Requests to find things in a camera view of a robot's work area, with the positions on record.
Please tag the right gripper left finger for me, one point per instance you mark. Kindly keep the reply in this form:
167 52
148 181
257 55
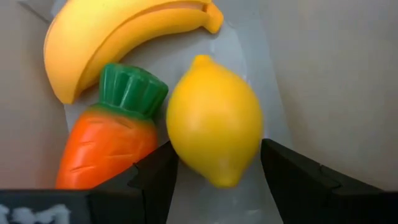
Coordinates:
140 199

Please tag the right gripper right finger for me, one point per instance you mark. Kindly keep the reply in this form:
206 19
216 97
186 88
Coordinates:
311 199

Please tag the orange toy carrot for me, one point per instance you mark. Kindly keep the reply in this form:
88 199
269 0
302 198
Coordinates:
105 146

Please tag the yellow toy lemon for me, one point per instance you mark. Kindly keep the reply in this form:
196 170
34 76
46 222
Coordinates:
214 124

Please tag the yellow toy banana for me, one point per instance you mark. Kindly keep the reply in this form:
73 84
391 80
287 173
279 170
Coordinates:
93 37

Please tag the white plastic storage bin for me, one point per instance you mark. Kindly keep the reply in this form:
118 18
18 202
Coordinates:
326 77

